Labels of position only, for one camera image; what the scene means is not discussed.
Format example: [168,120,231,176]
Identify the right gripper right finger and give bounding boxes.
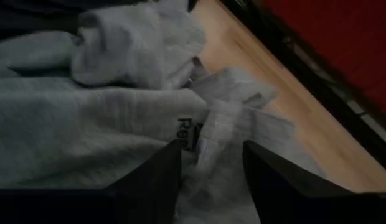
[242,140,368,224]

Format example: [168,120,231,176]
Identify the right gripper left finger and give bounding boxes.
[104,139,183,224]

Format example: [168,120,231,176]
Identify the light grey small cloth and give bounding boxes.
[0,0,327,224]

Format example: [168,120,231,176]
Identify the red plastic laundry bin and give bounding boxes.
[261,0,386,118]

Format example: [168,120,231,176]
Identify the black aluminium table frame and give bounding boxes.
[219,0,386,175]

